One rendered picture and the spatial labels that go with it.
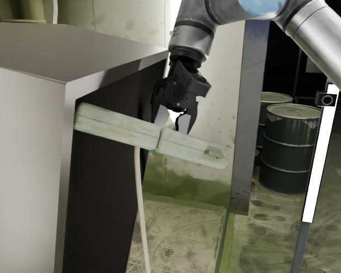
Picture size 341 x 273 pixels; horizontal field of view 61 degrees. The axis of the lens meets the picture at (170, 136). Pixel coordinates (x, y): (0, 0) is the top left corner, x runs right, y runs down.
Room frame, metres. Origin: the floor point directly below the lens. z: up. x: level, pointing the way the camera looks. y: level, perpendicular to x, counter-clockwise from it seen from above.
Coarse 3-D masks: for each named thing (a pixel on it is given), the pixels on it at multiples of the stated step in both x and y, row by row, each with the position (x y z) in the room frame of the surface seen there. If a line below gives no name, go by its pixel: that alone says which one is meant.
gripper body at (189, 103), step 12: (180, 60) 0.62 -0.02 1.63; (192, 60) 0.61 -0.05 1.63; (168, 72) 0.65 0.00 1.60; (156, 84) 0.63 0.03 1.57; (168, 84) 0.57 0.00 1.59; (180, 84) 0.58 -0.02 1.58; (168, 96) 0.56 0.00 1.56; (180, 96) 0.57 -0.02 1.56; (192, 96) 0.58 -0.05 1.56; (168, 108) 0.62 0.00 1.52; (180, 108) 0.57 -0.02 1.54
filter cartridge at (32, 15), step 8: (0, 0) 1.97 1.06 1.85; (8, 0) 1.97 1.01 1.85; (16, 0) 1.99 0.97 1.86; (24, 0) 2.01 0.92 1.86; (32, 0) 2.05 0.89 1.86; (40, 0) 2.11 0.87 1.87; (0, 8) 1.97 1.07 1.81; (8, 8) 1.98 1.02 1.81; (16, 8) 2.00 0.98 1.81; (24, 8) 2.01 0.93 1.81; (32, 8) 2.04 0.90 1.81; (40, 8) 2.10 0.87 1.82; (0, 16) 1.98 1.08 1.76; (8, 16) 1.97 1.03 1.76; (16, 16) 2.00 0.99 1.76; (24, 16) 2.00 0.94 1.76; (32, 16) 2.04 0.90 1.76; (40, 16) 2.09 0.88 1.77
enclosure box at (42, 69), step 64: (0, 64) 0.34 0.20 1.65; (64, 64) 0.41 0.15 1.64; (128, 64) 0.53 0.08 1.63; (0, 128) 0.34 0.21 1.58; (64, 128) 0.32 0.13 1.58; (0, 192) 0.34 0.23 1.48; (64, 192) 0.34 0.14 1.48; (128, 192) 0.93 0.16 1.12; (0, 256) 0.35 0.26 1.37; (64, 256) 0.99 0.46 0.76; (128, 256) 0.92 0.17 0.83
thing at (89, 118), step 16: (80, 112) 0.45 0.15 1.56; (96, 112) 0.46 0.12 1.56; (112, 112) 0.48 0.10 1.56; (80, 128) 0.45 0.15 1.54; (96, 128) 0.45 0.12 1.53; (112, 128) 0.46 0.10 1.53; (128, 128) 0.47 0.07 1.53; (144, 128) 0.48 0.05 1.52; (160, 128) 0.50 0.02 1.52; (144, 144) 0.48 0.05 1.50; (160, 144) 0.49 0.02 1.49; (176, 144) 0.50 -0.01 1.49; (192, 144) 0.51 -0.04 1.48; (208, 144) 0.52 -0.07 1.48; (192, 160) 0.50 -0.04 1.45; (208, 160) 0.51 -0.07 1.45; (224, 160) 0.52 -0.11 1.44
